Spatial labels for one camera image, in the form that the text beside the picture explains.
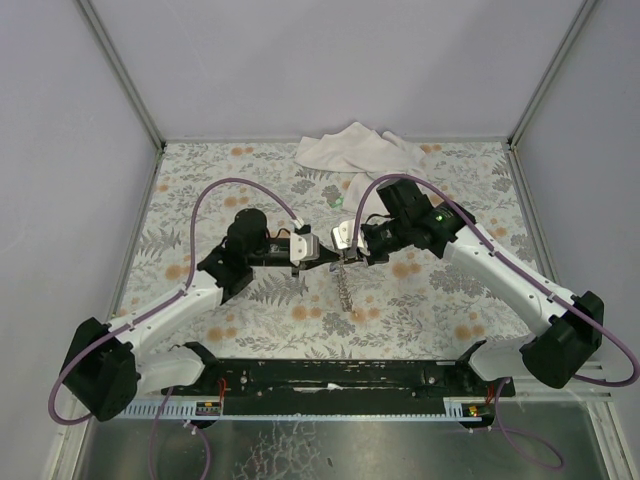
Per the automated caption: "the white disc with keyrings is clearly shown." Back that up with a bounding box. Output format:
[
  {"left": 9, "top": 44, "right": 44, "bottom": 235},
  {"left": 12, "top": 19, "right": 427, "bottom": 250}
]
[{"left": 330, "top": 263, "right": 356, "bottom": 313}]

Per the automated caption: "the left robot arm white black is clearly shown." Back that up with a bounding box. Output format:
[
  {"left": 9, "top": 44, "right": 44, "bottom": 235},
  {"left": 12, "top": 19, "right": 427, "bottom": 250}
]
[{"left": 60, "top": 209, "right": 340, "bottom": 421}]

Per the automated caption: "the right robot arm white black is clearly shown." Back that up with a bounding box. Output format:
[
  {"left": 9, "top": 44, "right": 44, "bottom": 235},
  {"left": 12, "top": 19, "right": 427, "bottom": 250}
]
[{"left": 331, "top": 179, "right": 604, "bottom": 389}]

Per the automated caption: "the green tagged key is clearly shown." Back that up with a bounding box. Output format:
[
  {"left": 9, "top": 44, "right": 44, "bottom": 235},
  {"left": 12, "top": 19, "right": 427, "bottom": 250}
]
[{"left": 329, "top": 197, "right": 344, "bottom": 210}]

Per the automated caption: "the white crumpled cloth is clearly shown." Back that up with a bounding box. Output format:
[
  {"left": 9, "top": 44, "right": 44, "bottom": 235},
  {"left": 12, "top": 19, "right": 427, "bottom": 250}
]
[{"left": 295, "top": 122, "right": 426, "bottom": 211}]

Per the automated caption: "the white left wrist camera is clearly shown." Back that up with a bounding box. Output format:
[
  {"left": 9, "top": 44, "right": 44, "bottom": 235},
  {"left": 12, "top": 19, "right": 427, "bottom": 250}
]
[{"left": 289, "top": 225, "right": 320, "bottom": 266}]

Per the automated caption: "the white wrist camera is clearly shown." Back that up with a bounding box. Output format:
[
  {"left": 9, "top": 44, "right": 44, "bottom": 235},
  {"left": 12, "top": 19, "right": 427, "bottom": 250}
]
[
  {"left": 331, "top": 219, "right": 366, "bottom": 250},
  {"left": 289, "top": 225, "right": 320, "bottom": 266}
]

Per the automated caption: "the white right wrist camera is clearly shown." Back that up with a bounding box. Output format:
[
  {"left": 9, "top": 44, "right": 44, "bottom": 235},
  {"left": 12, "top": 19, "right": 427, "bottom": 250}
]
[{"left": 331, "top": 219, "right": 366, "bottom": 250}]

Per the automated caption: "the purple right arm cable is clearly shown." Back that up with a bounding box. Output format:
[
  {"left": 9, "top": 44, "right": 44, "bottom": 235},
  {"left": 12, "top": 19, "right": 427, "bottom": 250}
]
[{"left": 352, "top": 173, "right": 640, "bottom": 387}]

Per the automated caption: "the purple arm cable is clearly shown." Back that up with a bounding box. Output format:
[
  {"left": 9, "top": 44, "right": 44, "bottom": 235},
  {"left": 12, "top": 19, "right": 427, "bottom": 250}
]
[
  {"left": 47, "top": 177, "right": 306, "bottom": 426},
  {"left": 352, "top": 173, "right": 640, "bottom": 387}
]

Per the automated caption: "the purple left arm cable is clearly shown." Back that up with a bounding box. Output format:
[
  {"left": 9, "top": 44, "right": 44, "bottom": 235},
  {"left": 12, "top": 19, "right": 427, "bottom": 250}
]
[{"left": 47, "top": 177, "right": 306, "bottom": 426}]

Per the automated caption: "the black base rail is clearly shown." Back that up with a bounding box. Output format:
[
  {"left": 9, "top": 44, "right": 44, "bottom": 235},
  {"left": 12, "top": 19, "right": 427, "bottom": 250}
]
[{"left": 173, "top": 359, "right": 500, "bottom": 402}]

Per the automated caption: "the purple left floor cable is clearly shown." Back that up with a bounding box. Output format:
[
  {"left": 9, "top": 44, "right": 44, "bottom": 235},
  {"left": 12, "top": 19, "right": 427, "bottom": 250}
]
[{"left": 149, "top": 389, "right": 211, "bottom": 480}]

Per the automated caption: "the purple floor cable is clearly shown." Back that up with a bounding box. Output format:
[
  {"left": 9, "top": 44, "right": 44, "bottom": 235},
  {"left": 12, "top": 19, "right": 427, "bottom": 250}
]
[
  {"left": 492, "top": 382, "right": 565, "bottom": 471},
  {"left": 149, "top": 389, "right": 211, "bottom": 480}
]

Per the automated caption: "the white slotted cable duct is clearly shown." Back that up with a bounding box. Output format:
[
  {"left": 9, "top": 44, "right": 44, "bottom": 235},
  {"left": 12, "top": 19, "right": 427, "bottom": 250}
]
[{"left": 116, "top": 391, "right": 492, "bottom": 423}]

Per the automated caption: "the purple right floor cable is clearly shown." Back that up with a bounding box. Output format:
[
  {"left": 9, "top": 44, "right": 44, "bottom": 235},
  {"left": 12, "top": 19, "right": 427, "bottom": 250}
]
[{"left": 492, "top": 382, "right": 565, "bottom": 471}]

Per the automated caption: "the grey left corner post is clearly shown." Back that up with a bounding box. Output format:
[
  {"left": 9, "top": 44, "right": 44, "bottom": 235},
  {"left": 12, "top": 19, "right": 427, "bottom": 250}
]
[{"left": 73, "top": 0, "right": 166, "bottom": 150}]

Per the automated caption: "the grey aluminium corner post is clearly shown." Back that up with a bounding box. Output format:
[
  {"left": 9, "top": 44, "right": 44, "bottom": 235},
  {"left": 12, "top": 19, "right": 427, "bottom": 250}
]
[{"left": 506, "top": 0, "right": 600, "bottom": 151}]

